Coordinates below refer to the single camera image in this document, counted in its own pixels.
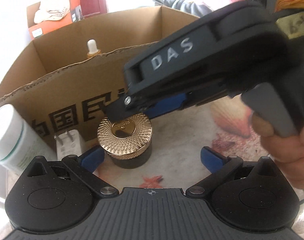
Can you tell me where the white cloth in box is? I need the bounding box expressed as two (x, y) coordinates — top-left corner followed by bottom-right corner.
(34, 0), (70, 24)

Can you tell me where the orange Philips box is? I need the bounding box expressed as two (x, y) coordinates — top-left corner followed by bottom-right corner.
(27, 0), (83, 40)

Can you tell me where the white pill bottle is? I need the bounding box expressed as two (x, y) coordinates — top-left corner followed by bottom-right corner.
(0, 104), (57, 175)

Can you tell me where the white power adapter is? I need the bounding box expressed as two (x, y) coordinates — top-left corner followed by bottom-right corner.
(54, 129), (85, 160)

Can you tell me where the grey blanket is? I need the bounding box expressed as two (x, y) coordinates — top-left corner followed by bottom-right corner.
(152, 0), (213, 17)

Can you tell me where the gold-lidded black jar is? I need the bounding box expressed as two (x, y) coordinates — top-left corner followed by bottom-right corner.
(97, 113), (153, 169)

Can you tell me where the person's right hand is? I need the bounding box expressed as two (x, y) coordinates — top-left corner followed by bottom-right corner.
(251, 113), (304, 189)

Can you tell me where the brown cardboard box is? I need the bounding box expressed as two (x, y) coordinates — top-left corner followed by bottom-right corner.
(0, 7), (196, 147)

